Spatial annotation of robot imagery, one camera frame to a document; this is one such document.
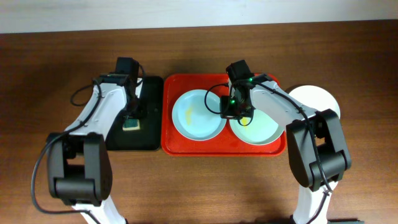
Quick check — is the red plastic tray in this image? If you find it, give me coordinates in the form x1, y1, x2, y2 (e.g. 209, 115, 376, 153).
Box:
161, 73, 287, 157

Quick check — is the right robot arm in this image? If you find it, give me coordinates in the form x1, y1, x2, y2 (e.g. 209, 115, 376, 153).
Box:
220, 60, 352, 223

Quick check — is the white plate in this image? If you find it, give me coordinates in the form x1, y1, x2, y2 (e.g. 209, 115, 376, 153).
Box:
289, 85, 341, 118

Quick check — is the black plastic tray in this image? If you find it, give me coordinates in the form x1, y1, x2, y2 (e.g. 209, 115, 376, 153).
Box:
106, 77, 164, 151

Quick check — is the green yellow sponge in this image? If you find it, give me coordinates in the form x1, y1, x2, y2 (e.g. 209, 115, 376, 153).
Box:
122, 118, 140, 131

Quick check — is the light green plate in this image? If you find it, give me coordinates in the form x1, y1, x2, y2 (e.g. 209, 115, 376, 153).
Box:
229, 110, 284, 146

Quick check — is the light blue plate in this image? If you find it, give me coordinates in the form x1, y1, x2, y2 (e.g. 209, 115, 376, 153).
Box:
172, 89, 227, 141

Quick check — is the left black cable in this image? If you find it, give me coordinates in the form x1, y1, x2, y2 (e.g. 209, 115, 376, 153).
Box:
30, 63, 146, 224

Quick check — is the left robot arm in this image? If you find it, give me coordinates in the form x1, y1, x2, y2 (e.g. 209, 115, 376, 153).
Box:
46, 57, 143, 223

